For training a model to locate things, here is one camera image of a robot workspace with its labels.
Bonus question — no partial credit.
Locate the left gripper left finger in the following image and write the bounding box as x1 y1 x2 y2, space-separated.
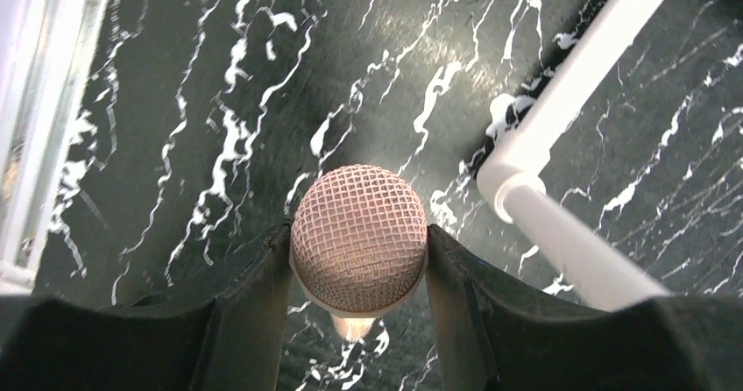
1 223 292 390

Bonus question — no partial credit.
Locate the white PVC pipe frame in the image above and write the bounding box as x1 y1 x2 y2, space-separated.
476 0 743 313

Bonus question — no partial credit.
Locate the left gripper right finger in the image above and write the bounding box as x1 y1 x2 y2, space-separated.
426 225 742 390

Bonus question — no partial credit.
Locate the pink microphone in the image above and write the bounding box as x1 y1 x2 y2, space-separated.
289 164 428 341

